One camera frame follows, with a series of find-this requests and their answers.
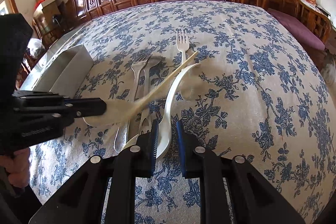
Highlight person's left hand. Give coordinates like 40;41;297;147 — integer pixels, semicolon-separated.
1;148;30;188

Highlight stacked cardboard boxes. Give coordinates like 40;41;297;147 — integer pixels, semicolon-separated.
33;0;62;32

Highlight white ceramic spoon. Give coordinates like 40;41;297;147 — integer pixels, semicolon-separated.
122;62;202;159

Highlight metal spoon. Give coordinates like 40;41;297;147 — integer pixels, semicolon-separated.
139;56;162;135

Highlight white plastic fork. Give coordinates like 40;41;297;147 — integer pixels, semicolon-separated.
176;30;189;64

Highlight blue floral tablecloth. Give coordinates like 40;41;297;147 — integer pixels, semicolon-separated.
30;0;335;223

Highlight purple armchair cushion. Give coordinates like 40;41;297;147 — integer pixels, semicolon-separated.
267;8;325;51

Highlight metal rectangular tray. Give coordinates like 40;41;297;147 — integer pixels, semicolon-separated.
20;44;93;98

